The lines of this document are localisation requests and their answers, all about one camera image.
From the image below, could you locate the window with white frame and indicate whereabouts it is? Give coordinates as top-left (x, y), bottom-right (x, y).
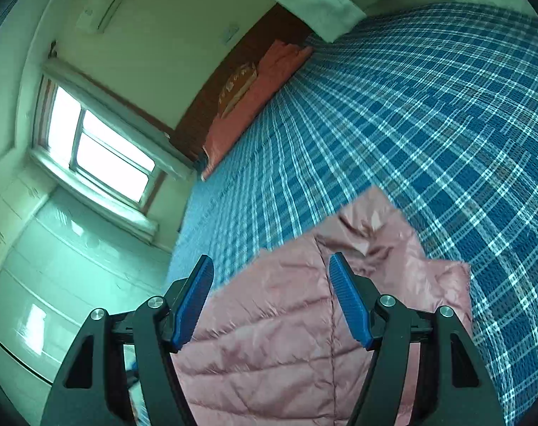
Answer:
top-left (32, 77), bottom-right (165, 213)

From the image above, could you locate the red pillow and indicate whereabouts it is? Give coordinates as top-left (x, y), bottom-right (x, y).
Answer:
top-left (201, 39), bottom-right (313, 180)

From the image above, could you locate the white wall socket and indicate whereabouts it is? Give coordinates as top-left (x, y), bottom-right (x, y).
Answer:
top-left (221, 24), bottom-right (240, 44)

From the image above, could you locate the blue plaid bed sheet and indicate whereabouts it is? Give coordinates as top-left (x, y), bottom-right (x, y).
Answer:
top-left (169, 3), bottom-right (538, 425)

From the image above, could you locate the embroidered brown cushion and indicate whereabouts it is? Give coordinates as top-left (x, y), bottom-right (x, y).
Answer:
top-left (218, 62), bottom-right (257, 118)

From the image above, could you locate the pink puffer down jacket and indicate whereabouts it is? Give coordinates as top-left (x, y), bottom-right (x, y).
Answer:
top-left (172, 187), bottom-right (472, 425)

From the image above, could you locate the dark wooden headboard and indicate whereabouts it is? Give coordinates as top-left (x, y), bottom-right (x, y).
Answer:
top-left (169, 3), bottom-right (314, 164)

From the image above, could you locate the white glass-door wardrobe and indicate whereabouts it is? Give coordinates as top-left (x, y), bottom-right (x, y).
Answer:
top-left (0, 164), bottom-right (170, 425)

